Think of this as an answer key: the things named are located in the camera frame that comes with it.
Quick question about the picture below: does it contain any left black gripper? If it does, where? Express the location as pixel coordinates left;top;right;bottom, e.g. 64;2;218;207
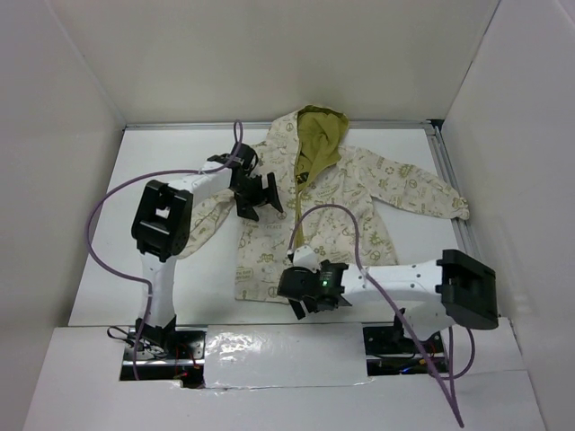
229;172;281;222

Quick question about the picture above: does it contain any cream printed hooded jacket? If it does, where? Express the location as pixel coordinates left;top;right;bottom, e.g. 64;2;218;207
177;105;472;306

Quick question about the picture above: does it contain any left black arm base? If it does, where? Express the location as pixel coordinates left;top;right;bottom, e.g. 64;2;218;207
106;325;207;389

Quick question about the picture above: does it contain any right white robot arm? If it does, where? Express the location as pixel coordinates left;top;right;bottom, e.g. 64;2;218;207
277;245;499;352

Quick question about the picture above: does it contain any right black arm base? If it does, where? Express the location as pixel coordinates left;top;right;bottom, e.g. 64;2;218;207
363;317;429;377

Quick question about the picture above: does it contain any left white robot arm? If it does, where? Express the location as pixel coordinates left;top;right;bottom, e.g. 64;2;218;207
131;144;283;358

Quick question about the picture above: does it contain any white foil tape panel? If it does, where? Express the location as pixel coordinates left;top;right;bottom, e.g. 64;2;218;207
204;323;369;390

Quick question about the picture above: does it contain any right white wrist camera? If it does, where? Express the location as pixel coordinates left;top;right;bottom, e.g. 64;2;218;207
287;244;320;272

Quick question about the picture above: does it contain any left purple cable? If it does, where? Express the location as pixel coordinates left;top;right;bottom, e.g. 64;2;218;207
86;119;246;381

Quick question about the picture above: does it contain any purple cable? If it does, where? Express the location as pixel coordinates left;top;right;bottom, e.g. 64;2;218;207
287;204;476;427
86;119;246;381

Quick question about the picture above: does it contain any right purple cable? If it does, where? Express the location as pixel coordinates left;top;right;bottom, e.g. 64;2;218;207
287;204;476;427

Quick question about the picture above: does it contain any aluminium frame rail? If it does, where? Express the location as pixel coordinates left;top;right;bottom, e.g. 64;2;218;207
121;118;504;318

